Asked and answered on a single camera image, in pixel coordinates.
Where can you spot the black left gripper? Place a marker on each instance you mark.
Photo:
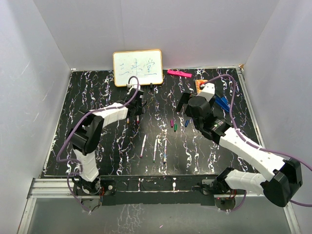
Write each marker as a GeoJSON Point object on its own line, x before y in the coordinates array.
{"type": "Point", "coordinates": [139, 112]}

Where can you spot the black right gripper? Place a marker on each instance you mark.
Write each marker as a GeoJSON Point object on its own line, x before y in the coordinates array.
{"type": "Point", "coordinates": [184, 100]}

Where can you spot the white pen green tip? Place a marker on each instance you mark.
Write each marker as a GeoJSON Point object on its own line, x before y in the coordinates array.
{"type": "Point", "coordinates": [155, 150]}

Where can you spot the white pen purple tip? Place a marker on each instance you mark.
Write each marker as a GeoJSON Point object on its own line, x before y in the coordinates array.
{"type": "Point", "coordinates": [143, 145]}

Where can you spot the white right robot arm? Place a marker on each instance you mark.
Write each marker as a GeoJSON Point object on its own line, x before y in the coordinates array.
{"type": "Point", "coordinates": [277, 179]}

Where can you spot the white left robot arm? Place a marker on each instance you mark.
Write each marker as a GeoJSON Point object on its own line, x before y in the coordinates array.
{"type": "Point", "coordinates": [86, 138]}

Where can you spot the white pen blue tip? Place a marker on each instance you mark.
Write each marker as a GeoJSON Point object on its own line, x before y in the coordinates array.
{"type": "Point", "coordinates": [165, 152]}

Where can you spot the orange spiral notebook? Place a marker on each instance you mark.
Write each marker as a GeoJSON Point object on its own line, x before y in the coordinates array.
{"type": "Point", "coordinates": [198, 84]}

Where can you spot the pink plastic clip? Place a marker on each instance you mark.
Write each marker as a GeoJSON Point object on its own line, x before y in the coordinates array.
{"type": "Point", "coordinates": [179, 73]}

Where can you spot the blue stapler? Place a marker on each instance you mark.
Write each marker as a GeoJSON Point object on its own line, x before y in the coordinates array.
{"type": "Point", "coordinates": [223, 103]}

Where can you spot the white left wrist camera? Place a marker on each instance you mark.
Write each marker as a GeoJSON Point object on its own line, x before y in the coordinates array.
{"type": "Point", "coordinates": [132, 90]}

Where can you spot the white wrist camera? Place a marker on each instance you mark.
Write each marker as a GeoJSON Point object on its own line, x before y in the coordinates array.
{"type": "Point", "coordinates": [208, 91]}
{"type": "Point", "coordinates": [132, 90]}

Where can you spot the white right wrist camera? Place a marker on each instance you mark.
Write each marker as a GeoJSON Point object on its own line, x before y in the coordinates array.
{"type": "Point", "coordinates": [208, 91]}

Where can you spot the white board with yellow frame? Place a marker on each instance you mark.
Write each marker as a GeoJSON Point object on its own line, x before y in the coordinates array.
{"type": "Point", "coordinates": [146, 65]}

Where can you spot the black front mounting rail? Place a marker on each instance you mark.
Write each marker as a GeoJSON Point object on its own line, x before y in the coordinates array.
{"type": "Point", "coordinates": [156, 189]}

